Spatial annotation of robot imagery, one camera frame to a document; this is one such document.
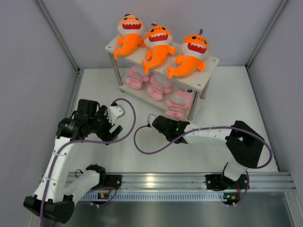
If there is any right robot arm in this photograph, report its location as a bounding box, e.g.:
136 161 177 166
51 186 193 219
148 114 264 191

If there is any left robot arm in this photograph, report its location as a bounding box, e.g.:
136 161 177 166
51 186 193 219
23 99 125 224

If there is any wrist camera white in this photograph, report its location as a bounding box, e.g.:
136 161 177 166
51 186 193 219
107 105 125 123
147 114 158 126

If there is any purple cable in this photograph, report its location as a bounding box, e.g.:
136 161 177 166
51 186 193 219
39 98 137 227
134 125 274 208

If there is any large orange shark plush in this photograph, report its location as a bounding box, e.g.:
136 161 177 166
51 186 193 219
167 29 209 78

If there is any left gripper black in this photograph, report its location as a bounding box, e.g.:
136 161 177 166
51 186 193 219
88 105 122 145

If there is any pink striped plush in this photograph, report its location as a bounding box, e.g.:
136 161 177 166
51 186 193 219
147 74 172 101

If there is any pink frog plush front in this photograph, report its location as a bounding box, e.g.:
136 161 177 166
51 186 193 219
165 89 193 120

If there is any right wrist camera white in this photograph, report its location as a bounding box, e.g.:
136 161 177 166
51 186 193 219
147 114 158 126

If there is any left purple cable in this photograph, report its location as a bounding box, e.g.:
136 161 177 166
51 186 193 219
39 98 137 227

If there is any white two-tier shelf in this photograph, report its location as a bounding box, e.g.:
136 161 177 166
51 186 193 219
105 35 220 121

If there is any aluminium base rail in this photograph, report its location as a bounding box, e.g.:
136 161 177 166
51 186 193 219
66 172 296 191

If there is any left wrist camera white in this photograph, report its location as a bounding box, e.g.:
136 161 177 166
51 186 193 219
107 105 125 123

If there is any perforated cable duct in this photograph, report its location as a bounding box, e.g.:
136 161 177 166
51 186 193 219
80 192 237 202

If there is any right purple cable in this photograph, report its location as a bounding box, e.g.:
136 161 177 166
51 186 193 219
134 125 274 208

